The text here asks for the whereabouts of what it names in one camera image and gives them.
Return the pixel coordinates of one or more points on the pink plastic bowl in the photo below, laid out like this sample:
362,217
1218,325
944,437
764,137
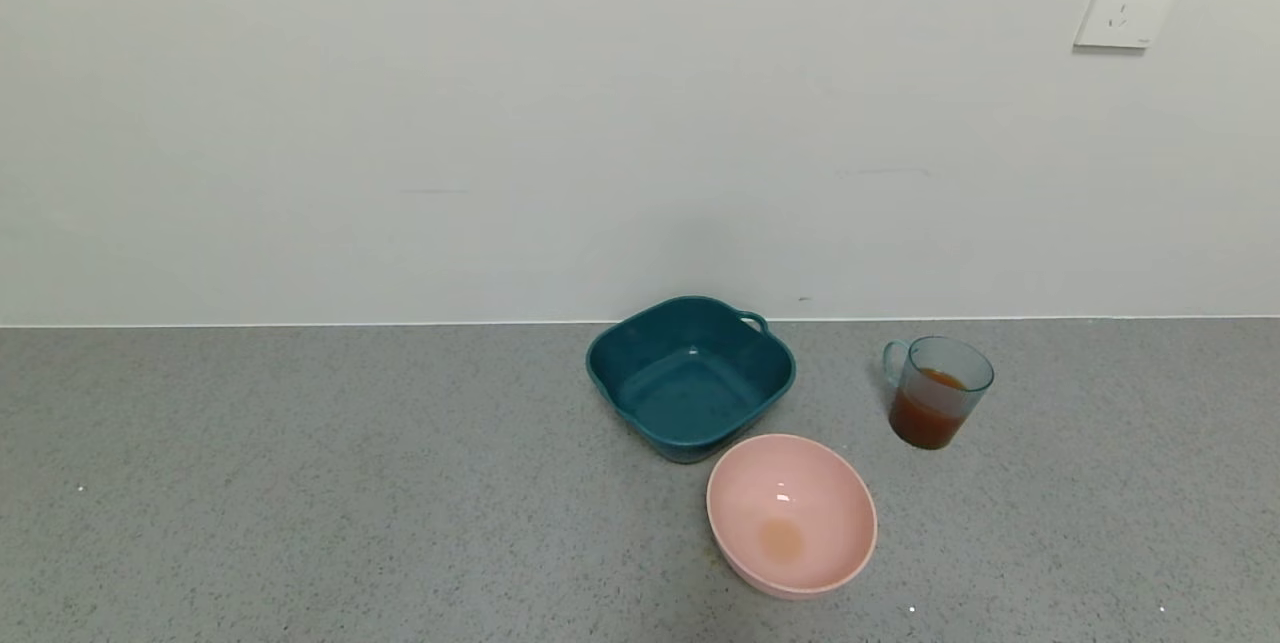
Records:
790,513

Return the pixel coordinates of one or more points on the teal square plastic basin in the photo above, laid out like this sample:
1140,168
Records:
690,393

